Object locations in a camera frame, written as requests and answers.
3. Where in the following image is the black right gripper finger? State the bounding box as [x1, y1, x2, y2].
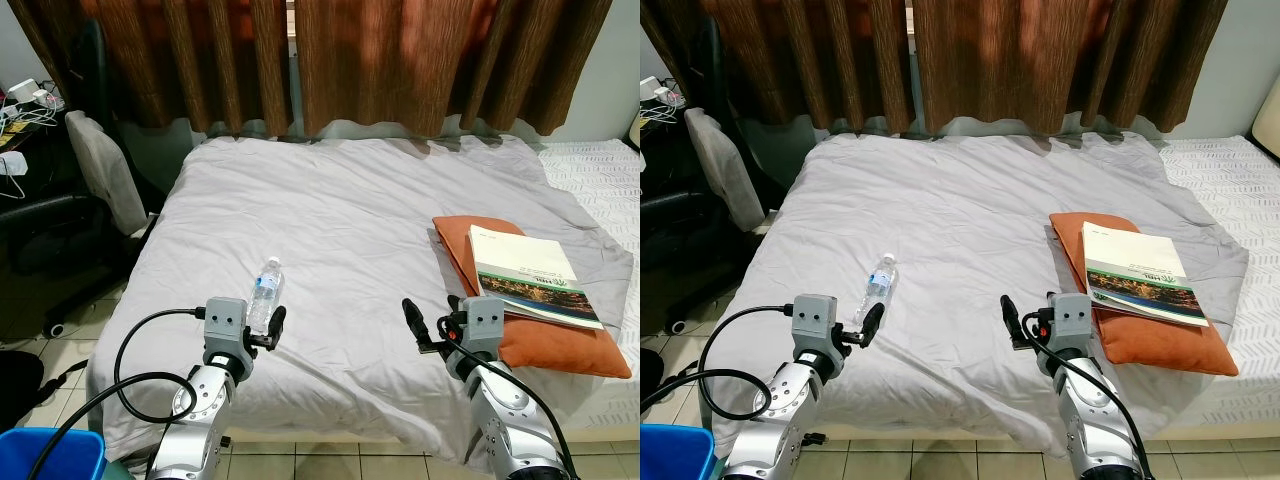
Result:
[401, 297, 434, 353]
[1001, 294, 1029, 351]

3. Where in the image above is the clear plastic water bottle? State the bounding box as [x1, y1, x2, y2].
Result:
[246, 257, 284, 336]
[862, 253, 898, 326]

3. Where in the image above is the white book with green cover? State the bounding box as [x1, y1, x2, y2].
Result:
[1082, 222, 1209, 329]
[468, 225, 606, 331]

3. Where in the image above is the grey bed blanket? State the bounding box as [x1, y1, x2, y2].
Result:
[88, 133, 636, 471]
[712, 133, 1251, 461]

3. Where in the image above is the orange pillow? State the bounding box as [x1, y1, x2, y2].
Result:
[1048, 212, 1241, 378]
[432, 215, 633, 379]

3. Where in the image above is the black bag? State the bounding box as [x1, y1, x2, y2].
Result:
[640, 345, 667, 403]
[0, 350, 86, 431]

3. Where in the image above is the grey cloth on chair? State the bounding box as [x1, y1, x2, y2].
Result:
[65, 110, 151, 238]
[685, 108, 769, 236]

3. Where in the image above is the black office chair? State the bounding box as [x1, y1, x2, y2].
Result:
[0, 20, 166, 339]
[640, 15, 791, 336]

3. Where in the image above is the blue plastic bin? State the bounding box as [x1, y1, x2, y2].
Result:
[0, 428, 108, 480]
[640, 424, 716, 480]

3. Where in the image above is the white patterned mattress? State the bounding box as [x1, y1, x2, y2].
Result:
[850, 135, 1280, 441]
[225, 140, 641, 446]

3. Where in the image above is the brown striped curtain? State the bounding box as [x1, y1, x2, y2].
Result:
[295, 0, 614, 139]
[645, 0, 913, 136]
[8, 0, 294, 136]
[912, 0, 1229, 139]

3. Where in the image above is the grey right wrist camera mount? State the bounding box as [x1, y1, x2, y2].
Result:
[462, 295, 504, 353]
[1050, 292, 1094, 351]

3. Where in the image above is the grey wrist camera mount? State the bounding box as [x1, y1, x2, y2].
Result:
[1050, 292, 1094, 351]
[462, 295, 504, 353]
[203, 297, 249, 353]
[792, 294, 839, 351]

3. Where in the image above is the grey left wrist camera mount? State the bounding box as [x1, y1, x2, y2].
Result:
[792, 294, 839, 351]
[203, 297, 249, 353]

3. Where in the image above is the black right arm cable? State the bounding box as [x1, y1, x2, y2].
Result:
[1020, 335, 1156, 480]
[425, 330, 579, 480]

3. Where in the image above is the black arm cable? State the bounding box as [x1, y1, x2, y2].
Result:
[1020, 335, 1156, 480]
[640, 305, 796, 423]
[425, 330, 579, 480]
[28, 308, 208, 480]

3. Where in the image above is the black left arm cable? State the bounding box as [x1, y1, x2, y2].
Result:
[640, 305, 796, 423]
[28, 308, 208, 480]

